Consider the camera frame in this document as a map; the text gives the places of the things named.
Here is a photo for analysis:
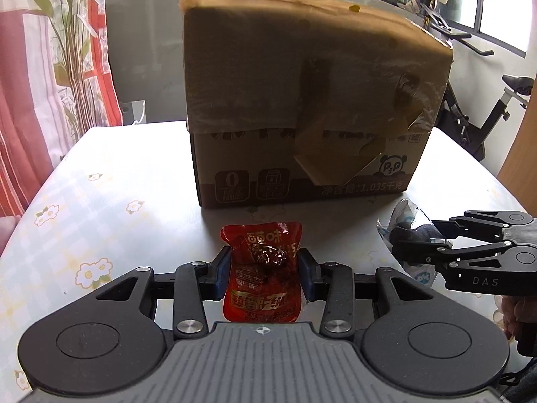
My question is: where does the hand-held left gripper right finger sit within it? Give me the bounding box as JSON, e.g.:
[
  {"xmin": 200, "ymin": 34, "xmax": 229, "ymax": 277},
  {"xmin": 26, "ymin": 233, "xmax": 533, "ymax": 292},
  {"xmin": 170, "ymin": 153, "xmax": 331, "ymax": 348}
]
[{"xmin": 297, "ymin": 247, "xmax": 433, "ymax": 337}]

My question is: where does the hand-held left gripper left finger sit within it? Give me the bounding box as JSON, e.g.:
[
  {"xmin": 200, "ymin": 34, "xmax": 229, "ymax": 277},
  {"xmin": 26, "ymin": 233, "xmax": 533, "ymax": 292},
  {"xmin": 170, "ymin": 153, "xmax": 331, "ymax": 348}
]
[{"xmin": 96, "ymin": 245, "xmax": 232, "ymax": 337}]

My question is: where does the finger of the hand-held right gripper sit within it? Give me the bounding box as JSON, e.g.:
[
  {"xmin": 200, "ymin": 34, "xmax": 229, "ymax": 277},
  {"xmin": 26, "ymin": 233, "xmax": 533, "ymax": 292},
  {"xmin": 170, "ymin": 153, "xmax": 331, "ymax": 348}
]
[
  {"xmin": 392, "ymin": 235, "xmax": 516, "ymax": 277},
  {"xmin": 431, "ymin": 210, "xmax": 511, "ymax": 241}
]

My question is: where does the red snack packet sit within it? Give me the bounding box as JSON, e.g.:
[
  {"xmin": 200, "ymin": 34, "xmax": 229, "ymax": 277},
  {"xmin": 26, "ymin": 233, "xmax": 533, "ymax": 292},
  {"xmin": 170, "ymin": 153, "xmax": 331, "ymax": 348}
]
[{"xmin": 220, "ymin": 220, "xmax": 304, "ymax": 325}]

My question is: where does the clear white snack packet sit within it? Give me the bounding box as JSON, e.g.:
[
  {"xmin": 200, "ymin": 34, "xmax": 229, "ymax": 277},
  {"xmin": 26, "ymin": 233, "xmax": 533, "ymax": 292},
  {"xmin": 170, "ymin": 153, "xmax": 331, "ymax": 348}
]
[{"xmin": 376, "ymin": 198, "xmax": 442, "ymax": 287}]

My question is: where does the brown cardboard box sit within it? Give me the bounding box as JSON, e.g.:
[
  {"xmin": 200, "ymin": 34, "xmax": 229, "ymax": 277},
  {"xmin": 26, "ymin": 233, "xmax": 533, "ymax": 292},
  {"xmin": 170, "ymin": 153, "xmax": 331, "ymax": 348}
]
[{"xmin": 180, "ymin": 0, "xmax": 455, "ymax": 211}]

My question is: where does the person's right hand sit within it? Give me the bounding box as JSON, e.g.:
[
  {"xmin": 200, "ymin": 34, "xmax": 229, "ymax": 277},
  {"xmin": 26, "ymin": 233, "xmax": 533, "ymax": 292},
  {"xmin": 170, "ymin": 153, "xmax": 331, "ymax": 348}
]
[{"xmin": 494, "ymin": 295, "xmax": 524, "ymax": 343}]

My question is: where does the black exercise bike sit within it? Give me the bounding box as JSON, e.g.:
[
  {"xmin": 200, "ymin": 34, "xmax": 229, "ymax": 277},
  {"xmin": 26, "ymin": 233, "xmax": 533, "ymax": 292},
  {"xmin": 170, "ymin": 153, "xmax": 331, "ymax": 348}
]
[{"xmin": 420, "ymin": 3, "xmax": 534, "ymax": 161}]

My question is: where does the red printed curtain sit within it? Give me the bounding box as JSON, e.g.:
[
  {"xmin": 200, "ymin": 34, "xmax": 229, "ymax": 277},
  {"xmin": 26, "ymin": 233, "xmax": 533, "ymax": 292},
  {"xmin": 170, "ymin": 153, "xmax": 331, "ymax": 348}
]
[{"xmin": 0, "ymin": 0, "xmax": 117, "ymax": 258}]

